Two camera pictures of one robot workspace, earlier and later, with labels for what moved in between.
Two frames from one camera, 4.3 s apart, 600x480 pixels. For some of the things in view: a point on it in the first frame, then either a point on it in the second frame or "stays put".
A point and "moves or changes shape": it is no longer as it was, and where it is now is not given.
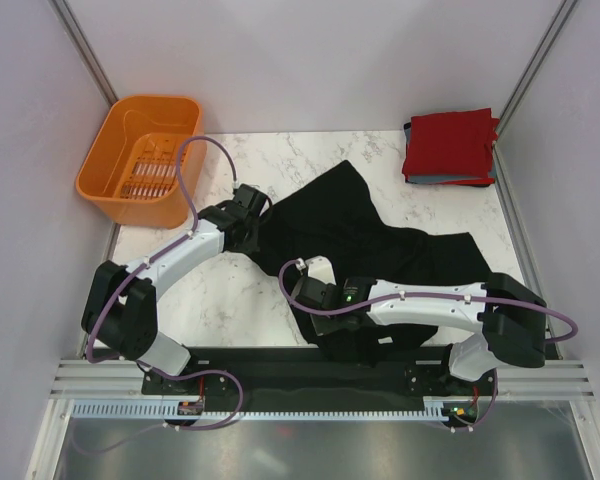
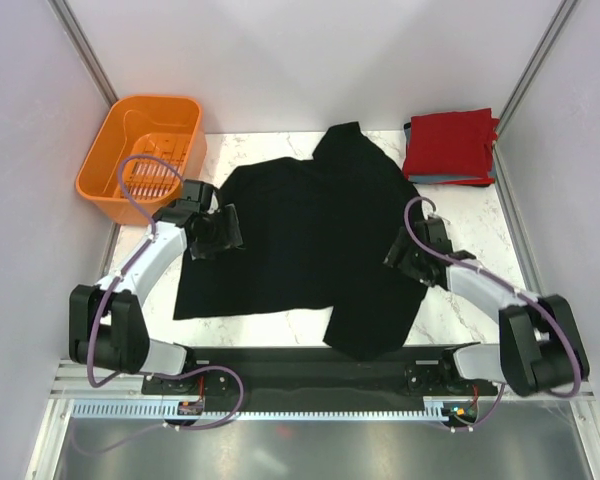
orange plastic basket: x=131 y=171 stays put
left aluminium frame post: x=82 y=47 stays put
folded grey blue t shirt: x=437 y=179 stays put
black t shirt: x=332 y=212 moves or changes shape
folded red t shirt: x=459 y=143 stays put
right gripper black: x=323 y=327 -> x=398 y=244
